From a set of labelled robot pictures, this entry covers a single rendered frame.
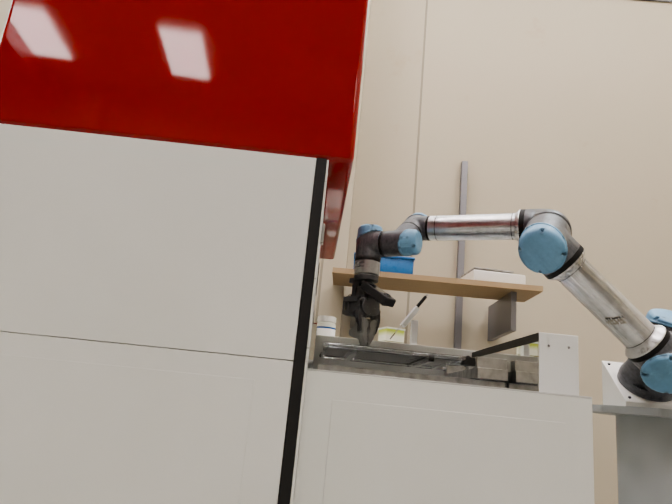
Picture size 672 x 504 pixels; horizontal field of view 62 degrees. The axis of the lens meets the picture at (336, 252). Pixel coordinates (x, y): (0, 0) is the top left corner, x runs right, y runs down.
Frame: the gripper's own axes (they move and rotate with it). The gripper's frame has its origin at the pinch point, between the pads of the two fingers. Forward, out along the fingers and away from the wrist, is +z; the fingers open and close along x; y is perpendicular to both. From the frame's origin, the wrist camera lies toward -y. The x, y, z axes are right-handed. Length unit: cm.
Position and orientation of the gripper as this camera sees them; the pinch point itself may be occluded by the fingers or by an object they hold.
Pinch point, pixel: (366, 345)
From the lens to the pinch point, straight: 159.9
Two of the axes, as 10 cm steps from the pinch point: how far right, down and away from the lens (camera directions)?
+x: -7.2, -2.5, -6.5
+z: -0.9, 9.6, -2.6
